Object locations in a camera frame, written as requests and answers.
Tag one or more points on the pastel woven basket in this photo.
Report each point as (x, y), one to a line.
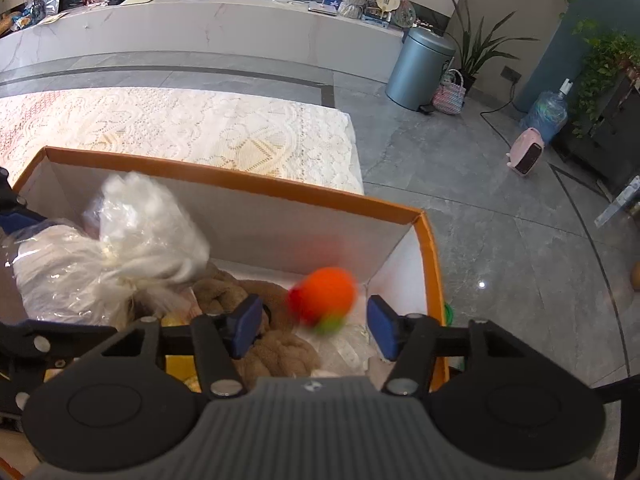
(450, 97)

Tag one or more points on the sheet of paper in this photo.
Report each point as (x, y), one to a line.
(52, 18)

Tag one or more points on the long-leaved potted plant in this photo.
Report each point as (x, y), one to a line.
(475, 45)

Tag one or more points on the pink space heater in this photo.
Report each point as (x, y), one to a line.
(525, 152)

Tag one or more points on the grey pedal trash can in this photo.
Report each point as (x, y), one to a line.
(417, 70)

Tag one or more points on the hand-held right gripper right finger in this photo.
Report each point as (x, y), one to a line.
(382, 330)

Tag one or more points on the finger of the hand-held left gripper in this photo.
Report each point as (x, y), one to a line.
(55, 345)
(22, 221)

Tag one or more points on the orange crocheted ball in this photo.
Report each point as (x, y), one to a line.
(325, 297)

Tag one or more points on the blue water jug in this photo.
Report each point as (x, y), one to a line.
(547, 112)

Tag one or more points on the red cardboard box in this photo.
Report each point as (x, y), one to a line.
(300, 230)

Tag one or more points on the black shelf unit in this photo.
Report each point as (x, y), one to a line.
(600, 145)

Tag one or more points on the green climbing plant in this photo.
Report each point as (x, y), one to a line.
(602, 65)

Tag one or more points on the white marble tv cabinet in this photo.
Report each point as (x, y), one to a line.
(200, 25)

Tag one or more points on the yellow cloth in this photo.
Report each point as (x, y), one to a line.
(180, 370)

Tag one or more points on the clear plastic bag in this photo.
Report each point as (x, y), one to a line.
(125, 240)

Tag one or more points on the snack packets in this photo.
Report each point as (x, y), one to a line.
(17, 22)

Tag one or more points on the brown plush toy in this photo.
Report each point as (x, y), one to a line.
(280, 360)

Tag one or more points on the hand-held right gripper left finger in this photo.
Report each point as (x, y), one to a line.
(247, 327)

